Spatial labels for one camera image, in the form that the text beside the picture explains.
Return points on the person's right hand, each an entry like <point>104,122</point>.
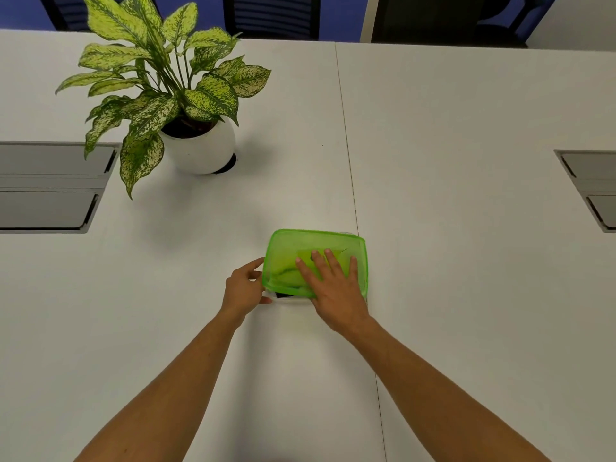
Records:
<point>339,298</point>

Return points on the person's left hand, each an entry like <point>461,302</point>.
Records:
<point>239,294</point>

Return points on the person's right little finger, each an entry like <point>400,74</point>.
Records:
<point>354,270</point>

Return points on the person's right middle finger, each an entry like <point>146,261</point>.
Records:
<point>321,265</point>

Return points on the person's left thumb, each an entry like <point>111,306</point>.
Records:
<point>267,300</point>

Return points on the clear plastic food container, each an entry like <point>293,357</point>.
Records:
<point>288,301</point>

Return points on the green translucent plastic lid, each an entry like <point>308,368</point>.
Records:
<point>284,257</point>

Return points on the person's right forearm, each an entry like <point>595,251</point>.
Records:
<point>433,404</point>

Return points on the person's left forearm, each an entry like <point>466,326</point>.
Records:
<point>168,399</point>

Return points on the black pot saucer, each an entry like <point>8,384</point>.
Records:
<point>230,164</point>

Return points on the white round plant pot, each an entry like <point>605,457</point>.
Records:
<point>199,149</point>

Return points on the green speckled leafy plant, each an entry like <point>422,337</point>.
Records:
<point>154,86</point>

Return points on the black mesh office chair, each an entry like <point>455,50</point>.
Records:
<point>62,11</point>
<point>272,16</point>

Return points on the black office chair with armrest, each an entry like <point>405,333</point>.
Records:
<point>433,19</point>

